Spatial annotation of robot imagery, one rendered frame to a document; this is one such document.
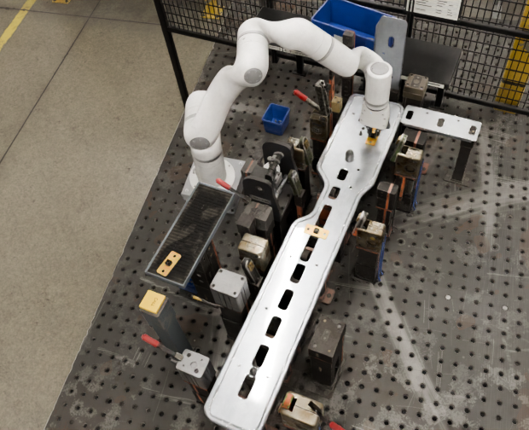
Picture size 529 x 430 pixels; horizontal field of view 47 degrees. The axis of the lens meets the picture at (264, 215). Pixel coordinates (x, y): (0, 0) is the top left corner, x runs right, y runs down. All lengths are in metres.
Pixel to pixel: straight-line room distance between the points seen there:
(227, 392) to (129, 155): 2.18
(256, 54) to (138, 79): 2.36
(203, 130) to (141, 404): 0.98
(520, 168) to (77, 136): 2.59
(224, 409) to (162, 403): 0.42
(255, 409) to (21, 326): 1.81
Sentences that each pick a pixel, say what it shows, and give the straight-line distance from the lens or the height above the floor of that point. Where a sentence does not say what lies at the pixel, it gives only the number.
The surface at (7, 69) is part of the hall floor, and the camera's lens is 4.67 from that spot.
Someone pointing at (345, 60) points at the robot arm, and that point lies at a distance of 1.98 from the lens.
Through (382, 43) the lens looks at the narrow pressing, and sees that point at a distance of 2.38.
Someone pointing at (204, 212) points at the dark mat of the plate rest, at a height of 1.16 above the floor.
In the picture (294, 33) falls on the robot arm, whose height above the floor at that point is 1.56.
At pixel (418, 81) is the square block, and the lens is 2.47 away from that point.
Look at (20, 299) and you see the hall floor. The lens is 3.46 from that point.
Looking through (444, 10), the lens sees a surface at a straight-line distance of 2.58.
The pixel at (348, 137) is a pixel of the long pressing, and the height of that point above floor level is 1.00.
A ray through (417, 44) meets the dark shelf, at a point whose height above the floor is 1.03.
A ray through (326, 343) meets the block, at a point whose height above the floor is 1.03.
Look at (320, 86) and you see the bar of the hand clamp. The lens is 2.21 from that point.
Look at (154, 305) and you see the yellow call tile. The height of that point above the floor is 1.16.
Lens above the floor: 2.78
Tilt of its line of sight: 56 degrees down
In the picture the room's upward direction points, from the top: 9 degrees counter-clockwise
